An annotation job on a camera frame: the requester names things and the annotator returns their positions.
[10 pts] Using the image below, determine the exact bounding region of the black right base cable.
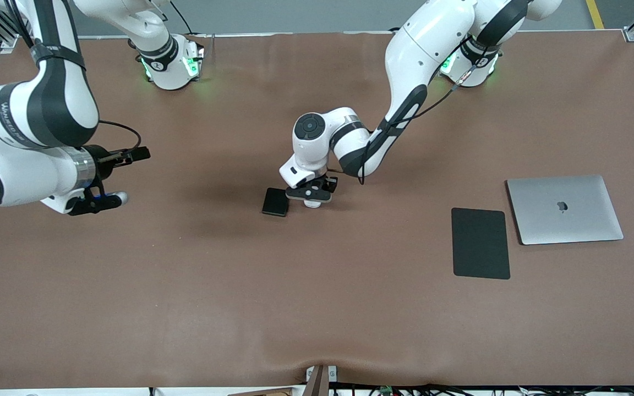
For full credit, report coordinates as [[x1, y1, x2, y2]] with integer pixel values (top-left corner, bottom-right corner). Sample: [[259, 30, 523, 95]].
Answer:
[[171, 0, 207, 50]]

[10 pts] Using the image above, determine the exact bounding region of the black mouse pad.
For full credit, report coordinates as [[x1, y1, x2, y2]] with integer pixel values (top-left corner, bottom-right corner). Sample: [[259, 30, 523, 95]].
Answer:
[[451, 207, 511, 280]]

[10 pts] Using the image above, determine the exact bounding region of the brown table cover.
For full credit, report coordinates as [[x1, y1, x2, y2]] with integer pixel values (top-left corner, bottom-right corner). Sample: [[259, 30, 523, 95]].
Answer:
[[0, 30, 634, 391]]

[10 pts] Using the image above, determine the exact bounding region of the silver laptop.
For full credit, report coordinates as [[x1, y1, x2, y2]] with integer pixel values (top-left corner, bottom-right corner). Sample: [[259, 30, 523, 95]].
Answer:
[[506, 175, 624, 246]]

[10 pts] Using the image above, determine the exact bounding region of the metal clamp bracket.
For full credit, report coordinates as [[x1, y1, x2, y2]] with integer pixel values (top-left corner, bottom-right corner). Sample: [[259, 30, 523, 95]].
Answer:
[[305, 365, 338, 396]]

